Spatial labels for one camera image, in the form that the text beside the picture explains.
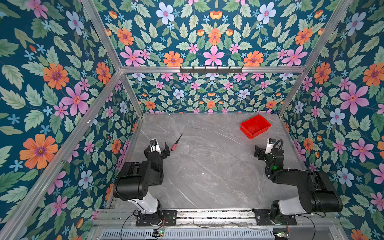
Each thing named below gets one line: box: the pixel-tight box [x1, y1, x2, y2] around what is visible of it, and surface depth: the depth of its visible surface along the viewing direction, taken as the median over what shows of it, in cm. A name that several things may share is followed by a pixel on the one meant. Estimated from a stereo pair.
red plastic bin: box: [240, 114, 272, 140], surface depth 110 cm
